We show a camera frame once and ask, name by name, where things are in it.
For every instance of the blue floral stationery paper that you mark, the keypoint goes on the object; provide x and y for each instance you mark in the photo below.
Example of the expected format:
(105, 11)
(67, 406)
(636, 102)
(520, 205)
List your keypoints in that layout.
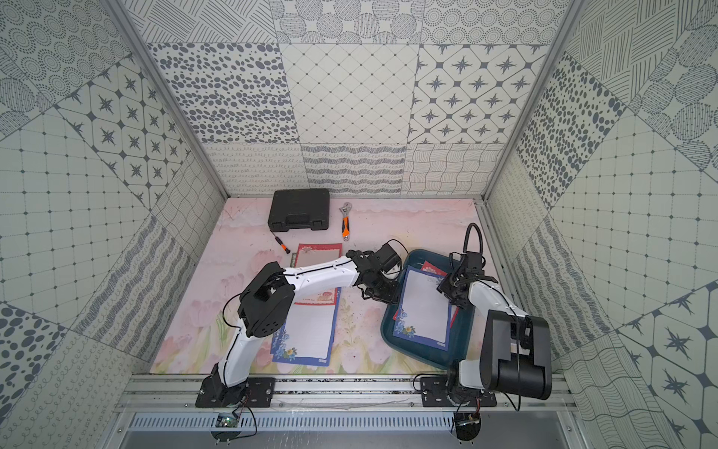
(307, 336)
(424, 314)

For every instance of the black plastic tool case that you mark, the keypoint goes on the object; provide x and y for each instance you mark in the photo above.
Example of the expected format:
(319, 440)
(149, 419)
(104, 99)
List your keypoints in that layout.
(299, 209)

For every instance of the small orange black screwdriver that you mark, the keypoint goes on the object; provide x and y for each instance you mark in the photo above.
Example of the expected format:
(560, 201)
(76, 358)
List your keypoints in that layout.
(282, 244)

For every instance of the left green circuit board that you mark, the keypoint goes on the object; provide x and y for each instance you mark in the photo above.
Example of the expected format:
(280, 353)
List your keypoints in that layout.
(225, 429)

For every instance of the right round circuit board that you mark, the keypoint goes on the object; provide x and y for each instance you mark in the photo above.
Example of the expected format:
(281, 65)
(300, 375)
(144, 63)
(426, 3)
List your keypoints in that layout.
(467, 426)

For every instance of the teal plastic storage box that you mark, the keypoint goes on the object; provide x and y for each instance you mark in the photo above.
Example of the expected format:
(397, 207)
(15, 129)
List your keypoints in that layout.
(460, 332)

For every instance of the aluminium mounting rail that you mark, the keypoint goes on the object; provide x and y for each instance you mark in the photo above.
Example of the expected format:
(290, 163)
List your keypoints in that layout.
(306, 392)

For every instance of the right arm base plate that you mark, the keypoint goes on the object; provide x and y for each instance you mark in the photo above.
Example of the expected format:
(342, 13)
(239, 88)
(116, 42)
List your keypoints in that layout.
(437, 392)

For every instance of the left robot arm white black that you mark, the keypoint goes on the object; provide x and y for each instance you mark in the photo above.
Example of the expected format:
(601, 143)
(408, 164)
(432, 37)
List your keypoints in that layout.
(265, 304)

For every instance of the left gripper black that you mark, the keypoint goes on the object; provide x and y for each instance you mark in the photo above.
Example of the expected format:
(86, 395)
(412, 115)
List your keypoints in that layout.
(379, 286)

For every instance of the white slotted cable duct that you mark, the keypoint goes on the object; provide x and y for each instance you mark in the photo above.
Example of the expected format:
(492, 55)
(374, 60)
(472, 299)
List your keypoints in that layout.
(346, 421)

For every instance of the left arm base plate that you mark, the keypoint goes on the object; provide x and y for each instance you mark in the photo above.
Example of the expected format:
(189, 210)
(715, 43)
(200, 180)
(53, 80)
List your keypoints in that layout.
(255, 392)

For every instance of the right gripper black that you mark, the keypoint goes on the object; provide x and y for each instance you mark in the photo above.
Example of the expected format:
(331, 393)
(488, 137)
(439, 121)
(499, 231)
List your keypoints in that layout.
(444, 287)

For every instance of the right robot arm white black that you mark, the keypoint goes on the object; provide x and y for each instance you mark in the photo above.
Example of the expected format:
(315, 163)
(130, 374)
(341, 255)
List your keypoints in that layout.
(515, 357)

